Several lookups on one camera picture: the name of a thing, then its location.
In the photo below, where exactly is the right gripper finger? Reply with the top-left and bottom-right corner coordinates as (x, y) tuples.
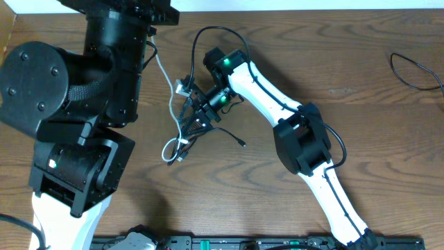
(177, 97), (194, 122)
(181, 118), (213, 139)

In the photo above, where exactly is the white USB cable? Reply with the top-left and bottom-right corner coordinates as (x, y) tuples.
(151, 34), (190, 163)

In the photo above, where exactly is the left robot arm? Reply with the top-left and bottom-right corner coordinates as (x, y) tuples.
(1, 0), (180, 249)

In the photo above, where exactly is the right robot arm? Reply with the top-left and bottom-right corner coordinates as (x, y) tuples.
(174, 48), (378, 249)

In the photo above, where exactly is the brown cardboard box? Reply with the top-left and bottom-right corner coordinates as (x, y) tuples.
(0, 0), (17, 63)

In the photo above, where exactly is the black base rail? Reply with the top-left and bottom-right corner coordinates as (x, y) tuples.
(89, 235), (426, 250)

